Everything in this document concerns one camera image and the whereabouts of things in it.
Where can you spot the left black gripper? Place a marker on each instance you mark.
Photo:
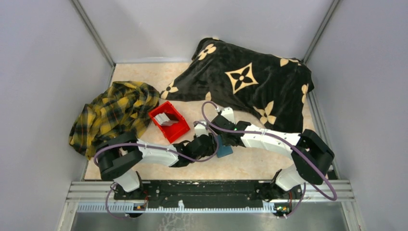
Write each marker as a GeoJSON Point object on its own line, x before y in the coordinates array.
{"type": "Point", "coordinates": [212, 150]}

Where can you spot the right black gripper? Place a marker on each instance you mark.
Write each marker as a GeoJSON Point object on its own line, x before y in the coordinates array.
{"type": "Point", "coordinates": [224, 142]}

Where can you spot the blue card holder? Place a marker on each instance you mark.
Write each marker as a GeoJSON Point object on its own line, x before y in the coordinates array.
{"type": "Point", "coordinates": [224, 151]}

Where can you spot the red plastic bin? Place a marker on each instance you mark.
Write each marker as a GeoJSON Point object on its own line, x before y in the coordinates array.
{"type": "Point", "coordinates": [175, 131]}

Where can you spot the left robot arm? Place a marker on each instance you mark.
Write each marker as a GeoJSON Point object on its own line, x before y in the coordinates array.
{"type": "Point", "coordinates": [116, 158]}

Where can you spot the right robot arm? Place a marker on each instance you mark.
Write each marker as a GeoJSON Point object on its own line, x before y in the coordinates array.
{"type": "Point", "coordinates": [311, 156]}

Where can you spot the cards in red bin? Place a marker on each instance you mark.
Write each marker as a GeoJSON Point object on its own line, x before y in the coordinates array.
{"type": "Point", "coordinates": [166, 119]}

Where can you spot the black floral blanket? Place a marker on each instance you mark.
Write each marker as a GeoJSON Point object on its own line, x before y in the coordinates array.
{"type": "Point", "coordinates": [271, 88]}

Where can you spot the yellow plaid shirt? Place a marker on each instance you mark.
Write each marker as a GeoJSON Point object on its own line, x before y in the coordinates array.
{"type": "Point", "coordinates": [123, 107]}

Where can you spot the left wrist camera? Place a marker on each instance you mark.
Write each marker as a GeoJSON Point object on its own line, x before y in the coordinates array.
{"type": "Point", "coordinates": [200, 128]}

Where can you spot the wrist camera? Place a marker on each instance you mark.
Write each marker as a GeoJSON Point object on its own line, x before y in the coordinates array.
{"type": "Point", "coordinates": [228, 113]}
{"type": "Point", "coordinates": [200, 128]}

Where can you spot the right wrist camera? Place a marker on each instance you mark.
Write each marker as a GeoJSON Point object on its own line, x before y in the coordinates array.
{"type": "Point", "coordinates": [228, 113]}

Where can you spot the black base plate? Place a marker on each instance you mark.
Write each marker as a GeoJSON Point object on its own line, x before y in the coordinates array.
{"type": "Point", "coordinates": [207, 194]}

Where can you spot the aluminium front rail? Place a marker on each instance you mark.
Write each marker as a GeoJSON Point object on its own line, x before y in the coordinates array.
{"type": "Point", "coordinates": [98, 196]}

